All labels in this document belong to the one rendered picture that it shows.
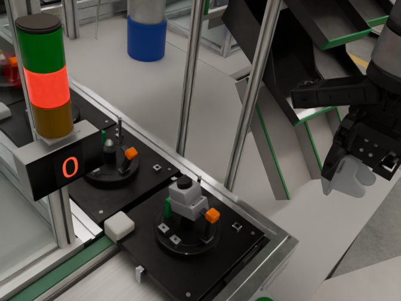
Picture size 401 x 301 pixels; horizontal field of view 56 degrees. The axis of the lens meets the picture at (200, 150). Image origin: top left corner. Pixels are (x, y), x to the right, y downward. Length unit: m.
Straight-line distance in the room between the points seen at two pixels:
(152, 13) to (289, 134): 0.80
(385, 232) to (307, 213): 1.40
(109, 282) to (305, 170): 0.51
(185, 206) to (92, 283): 0.24
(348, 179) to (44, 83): 0.41
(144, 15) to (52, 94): 1.04
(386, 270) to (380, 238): 1.34
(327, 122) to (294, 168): 0.20
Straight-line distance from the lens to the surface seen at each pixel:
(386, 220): 2.51
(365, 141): 0.50
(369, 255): 2.27
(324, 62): 0.95
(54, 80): 0.50
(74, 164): 0.59
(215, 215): 0.70
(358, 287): 0.99
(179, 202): 0.72
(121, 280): 0.80
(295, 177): 0.93
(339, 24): 0.77
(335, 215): 1.10
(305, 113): 0.80
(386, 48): 0.45
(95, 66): 1.54
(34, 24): 0.48
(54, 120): 0.53
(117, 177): 0.87
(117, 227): 0.78
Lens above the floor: 1.61
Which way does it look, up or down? 40 degrees down
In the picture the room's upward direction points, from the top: 9 degrees clockwise
